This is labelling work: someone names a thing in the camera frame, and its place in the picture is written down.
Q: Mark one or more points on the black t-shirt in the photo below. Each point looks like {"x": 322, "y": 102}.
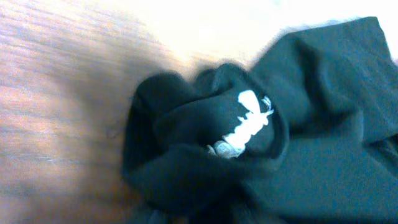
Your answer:
{"x": 308, "y": 135}

